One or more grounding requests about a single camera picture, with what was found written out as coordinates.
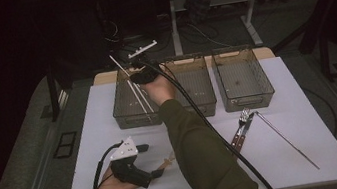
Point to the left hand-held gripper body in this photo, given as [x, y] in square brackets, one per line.
[127, 171]

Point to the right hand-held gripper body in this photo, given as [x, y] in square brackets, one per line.
[145, 76]

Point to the translucent orange plastic spoon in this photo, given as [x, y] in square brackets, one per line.
[166, 161]

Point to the white chopstick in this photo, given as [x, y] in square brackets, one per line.
[138, 97]
[120, 66]

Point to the grey translucent plastic bin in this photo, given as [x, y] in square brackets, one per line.
[195, 83]
[124, 104]
[242, 81]

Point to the metal chopstick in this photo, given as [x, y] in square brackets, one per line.
[303, 154]
[284, 137]

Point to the person's right hand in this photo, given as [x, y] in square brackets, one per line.
[159, 91]

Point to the white-framed desk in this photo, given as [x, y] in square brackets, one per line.
[174, 22]

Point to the black floor socket plate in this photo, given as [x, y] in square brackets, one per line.
[65, 145]

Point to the black metal stand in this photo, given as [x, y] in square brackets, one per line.
[53, 98]

